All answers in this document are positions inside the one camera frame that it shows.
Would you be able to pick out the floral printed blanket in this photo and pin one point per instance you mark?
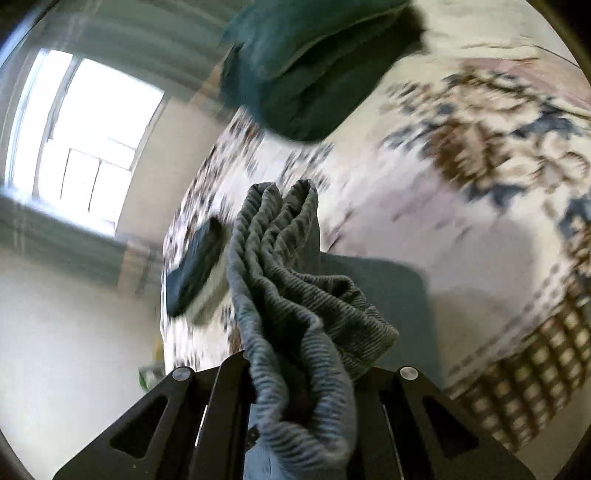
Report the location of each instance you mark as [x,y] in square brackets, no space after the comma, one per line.
[461,184]

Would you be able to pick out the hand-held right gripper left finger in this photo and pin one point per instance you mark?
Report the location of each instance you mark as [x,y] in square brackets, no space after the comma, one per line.
[231,392]

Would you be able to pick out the dark green folded cloth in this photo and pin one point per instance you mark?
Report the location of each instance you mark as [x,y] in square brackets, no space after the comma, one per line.
[314,69]

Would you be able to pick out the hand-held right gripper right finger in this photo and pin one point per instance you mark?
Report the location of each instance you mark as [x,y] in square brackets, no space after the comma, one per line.
[392,406]

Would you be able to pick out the window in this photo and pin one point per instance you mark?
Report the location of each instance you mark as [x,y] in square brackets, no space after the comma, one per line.
[78,138]

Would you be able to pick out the dark grey small object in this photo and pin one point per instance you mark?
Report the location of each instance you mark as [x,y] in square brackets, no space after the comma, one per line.
[196,270]

